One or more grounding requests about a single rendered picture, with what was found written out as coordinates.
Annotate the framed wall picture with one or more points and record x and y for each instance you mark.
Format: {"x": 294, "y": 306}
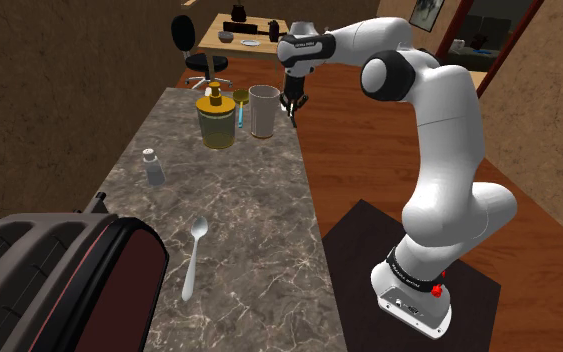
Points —
{"x": 426, "y": 12}

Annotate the black office chair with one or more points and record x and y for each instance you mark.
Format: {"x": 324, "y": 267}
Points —
{"x": 198, "y": 53}

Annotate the amber soap dispenser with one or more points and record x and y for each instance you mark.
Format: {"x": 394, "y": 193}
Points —
{"x": 216, "y": 117}

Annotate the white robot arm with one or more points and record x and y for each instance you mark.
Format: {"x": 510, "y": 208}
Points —
{"x": 449, "y": 146}

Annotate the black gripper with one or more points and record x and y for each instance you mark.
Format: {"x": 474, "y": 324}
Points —
{"x": 293, "y": 86}

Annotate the wooden desk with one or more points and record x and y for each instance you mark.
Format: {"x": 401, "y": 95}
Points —
{"x": 242, "y": 36}

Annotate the red framed doorway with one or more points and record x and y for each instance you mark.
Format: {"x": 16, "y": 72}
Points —
{"x": 481, "y": 39}

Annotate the dark red and grey toaster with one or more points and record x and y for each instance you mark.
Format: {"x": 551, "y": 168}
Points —
{"x": 56, "y": 282}

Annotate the silver spoon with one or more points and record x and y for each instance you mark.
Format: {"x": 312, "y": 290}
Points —
{"x": 193, "y": 263}

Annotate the beige cup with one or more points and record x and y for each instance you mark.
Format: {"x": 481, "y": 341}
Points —
{"x": 263, "y": 112}

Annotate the glass salt shaker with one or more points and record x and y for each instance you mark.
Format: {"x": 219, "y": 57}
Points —
{"x": 154, "y": 168}

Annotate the dark robot stand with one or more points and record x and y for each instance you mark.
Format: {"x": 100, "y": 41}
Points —
{"x": 359, "y": 273}

